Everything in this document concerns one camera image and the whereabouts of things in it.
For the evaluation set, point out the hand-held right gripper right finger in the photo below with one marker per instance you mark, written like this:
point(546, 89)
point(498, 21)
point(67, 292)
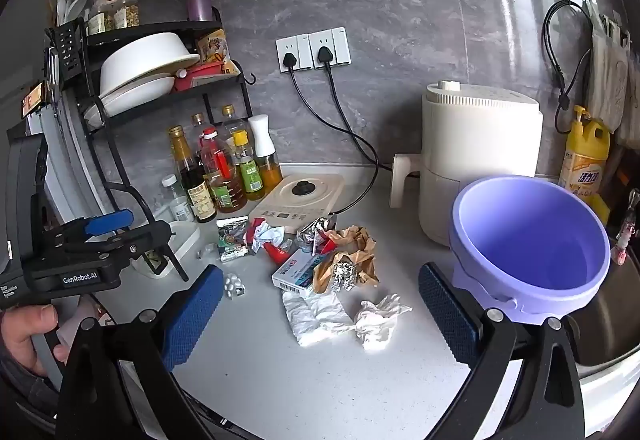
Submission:
point(447, 315)

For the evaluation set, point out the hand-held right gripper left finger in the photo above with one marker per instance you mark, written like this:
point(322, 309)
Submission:
point(192, 320)

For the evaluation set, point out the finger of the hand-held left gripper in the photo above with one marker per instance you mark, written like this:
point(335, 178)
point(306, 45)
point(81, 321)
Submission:
point(142, 240)
point(107, 221)

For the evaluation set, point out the silver blister pack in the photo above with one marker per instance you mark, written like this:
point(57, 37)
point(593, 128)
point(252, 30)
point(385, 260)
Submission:
point(234, 285)

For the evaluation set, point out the white tissue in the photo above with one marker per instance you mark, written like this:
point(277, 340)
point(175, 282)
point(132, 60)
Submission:
point(312, 320)
point(380, 320)

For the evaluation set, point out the aluminium foil ball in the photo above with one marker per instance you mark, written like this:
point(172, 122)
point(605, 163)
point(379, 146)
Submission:
point(342, 277)

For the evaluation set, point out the white red wrapper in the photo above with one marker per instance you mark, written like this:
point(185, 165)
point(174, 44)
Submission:
point(265, 235)

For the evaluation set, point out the white blue medicine box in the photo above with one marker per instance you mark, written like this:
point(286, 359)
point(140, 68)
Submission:
point(295, 272)

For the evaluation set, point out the purple plastic bucket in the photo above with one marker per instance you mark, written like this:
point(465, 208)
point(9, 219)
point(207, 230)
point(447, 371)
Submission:
point(525, 230)

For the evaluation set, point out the person's left forearm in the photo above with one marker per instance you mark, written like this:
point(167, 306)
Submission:
point(22, 390)

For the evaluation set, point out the person's left hand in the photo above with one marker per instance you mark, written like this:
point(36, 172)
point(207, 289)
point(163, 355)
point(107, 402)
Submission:
point(20, 335)

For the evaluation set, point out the small clear white capped jar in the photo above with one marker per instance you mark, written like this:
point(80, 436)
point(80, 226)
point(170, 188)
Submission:
point(177, 205)

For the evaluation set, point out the clear plastic wrapper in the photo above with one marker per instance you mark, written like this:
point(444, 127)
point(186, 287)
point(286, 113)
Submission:
point(207, 251)

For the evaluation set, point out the dark soy sauce bottle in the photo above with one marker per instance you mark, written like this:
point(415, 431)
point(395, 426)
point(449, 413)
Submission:
point(195, 190)

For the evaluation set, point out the silver green printed packet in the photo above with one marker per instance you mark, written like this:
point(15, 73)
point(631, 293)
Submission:
point(232, 242)

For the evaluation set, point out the red cone wrapper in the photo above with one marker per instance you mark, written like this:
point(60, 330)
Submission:
point(275, 252)

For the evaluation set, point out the red capped oil bottle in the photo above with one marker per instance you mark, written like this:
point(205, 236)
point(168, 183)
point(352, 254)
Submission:
point(220, 162)

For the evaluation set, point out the crumpled brown paper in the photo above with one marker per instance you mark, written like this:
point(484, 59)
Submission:
point(357, 245)

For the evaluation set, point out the yellow capped green label bottle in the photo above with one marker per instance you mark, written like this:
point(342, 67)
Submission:
point(250, 177)

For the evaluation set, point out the gold capped brown bottle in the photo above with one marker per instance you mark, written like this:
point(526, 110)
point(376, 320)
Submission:
point(199, 122)

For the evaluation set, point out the white plate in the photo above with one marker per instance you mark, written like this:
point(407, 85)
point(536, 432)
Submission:
point(140, 92)

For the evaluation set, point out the red triangular wrapper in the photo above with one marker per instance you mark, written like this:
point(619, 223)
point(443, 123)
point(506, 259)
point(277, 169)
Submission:
point(330, 245)

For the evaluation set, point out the crumpled silver foil packet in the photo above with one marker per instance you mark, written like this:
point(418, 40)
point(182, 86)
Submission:
point(312, 235)

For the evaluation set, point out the gold capped clear bottle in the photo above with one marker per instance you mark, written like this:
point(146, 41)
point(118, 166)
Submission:
point(232, 122)

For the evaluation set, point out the white topped oil sprayer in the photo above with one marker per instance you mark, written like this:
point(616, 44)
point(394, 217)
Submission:
point(262, 135)

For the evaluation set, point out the stainless steel sink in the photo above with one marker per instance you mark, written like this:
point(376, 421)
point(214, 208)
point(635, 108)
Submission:
point(610, 310)

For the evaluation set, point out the white bowls and plates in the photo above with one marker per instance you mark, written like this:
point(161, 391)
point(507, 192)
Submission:
point(145, 60)

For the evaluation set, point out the white air fryer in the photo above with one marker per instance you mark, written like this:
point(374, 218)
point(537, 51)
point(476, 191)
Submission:
point(475, 145)

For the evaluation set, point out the red lidded container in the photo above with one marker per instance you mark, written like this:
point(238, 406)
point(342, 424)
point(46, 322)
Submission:
point(200, 75)

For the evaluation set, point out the white kitchen scale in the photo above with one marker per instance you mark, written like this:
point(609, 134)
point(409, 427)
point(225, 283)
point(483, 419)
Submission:
point(322, 192)

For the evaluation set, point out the black perforated cutlery holder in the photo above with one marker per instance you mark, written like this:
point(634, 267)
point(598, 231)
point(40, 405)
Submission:
point(69, 42)

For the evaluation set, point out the yellow sponge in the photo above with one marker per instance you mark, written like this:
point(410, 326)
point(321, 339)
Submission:
point(600, 211)

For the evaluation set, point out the pink plastic item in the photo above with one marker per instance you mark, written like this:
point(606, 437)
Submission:
point(621, 242)

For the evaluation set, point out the black metal dish rack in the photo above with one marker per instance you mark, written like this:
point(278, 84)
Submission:
point(150, 26)

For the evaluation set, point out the yellow snack packet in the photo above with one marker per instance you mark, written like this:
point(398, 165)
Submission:
point(212, 47)

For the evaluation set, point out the yellow detergent bottle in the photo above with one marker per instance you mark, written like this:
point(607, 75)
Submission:
point(585, 165)

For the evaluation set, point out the glass jar of grains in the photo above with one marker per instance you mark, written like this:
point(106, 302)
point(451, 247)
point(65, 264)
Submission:
point(126, 15)

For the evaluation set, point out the white plastic spoon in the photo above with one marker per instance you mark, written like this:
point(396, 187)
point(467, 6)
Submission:
point(75, 7)

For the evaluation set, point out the beige hanging cloth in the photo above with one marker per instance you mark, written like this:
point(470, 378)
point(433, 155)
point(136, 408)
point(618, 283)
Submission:
point(607, 80)

